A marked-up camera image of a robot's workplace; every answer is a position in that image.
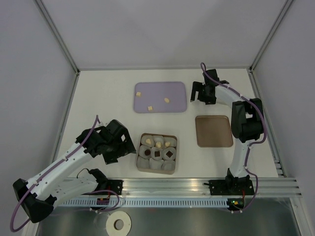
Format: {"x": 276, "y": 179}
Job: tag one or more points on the aluminium front rail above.
{"x": 164, "y": 187}

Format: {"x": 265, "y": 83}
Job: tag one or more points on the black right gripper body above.
{"x": 201, "y": 87}

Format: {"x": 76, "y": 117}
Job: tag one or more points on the right aluminium frame post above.
{"x": 271, "y": 33}

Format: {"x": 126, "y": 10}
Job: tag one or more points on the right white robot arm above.
{"x": 247, "y": 127}

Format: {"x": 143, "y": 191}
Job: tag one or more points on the white paper cup seven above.
{"x": 142, "y": 163}

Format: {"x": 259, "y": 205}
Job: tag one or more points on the dark round fluted chocolate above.
{"x": 147, "y": 152}

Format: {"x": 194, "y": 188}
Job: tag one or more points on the gold square chocolate tin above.
{"x": 160, "y": 171}

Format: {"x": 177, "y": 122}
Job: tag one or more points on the aluminium rail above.
{"x": 164, "y": 187}
{"x": 270, "y": 135}

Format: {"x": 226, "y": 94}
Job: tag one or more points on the aluminium frame post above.
{"x": 271, "y": 33}
{"x": 55, "y": 32}

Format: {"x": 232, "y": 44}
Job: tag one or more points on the white paper cup six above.
{"x": 173, "y": 150}

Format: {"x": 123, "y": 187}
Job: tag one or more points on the white paper cup four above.
{"x": 142, "y": 149}

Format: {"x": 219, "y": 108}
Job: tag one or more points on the gold tin lid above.
{"x": 213, "y": 132}

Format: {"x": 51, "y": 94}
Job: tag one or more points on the white paper cup eight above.
{"x": 155, "y": 164}

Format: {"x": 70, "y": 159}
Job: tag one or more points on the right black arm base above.
{"x": 225, "y": 188}

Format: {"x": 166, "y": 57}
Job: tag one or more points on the white paper cup two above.
{"x": 158, "y": 138}

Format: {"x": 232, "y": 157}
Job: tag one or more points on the dark square chocolate corner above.
{"x": 169, "y": 154}

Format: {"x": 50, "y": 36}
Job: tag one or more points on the white paper cup five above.
{"x": 153, "y": 149}

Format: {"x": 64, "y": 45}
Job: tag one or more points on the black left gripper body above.
{"x": 118, "y": 149}

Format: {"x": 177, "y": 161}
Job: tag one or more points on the white tape roll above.
{"x": 118, "y": 224}

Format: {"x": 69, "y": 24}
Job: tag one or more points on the white paper cup three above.
{"x": 173, "y": 142}

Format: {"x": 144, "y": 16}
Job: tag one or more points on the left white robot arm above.
{"x": 88, "y": 145}

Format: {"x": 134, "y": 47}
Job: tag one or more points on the white paper cup nine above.
{"x": 168, "y": 165}

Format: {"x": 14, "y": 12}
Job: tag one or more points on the left aluminium frame post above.
{"x": 55, "y": 32}

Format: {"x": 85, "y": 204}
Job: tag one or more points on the white paper cup one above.
{"x": 145, "y": 137}

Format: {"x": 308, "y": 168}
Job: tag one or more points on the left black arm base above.
{"x": 108, "y": 192}

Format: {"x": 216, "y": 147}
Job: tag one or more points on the lilac plastic tray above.
{"x": 154, "y": 93}

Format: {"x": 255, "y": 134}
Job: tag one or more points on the right side aluminium rail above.
{"x": 270, "y": 135}

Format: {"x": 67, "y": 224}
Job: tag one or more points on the white slotted cable duct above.
{"x": 147, "y": 202}

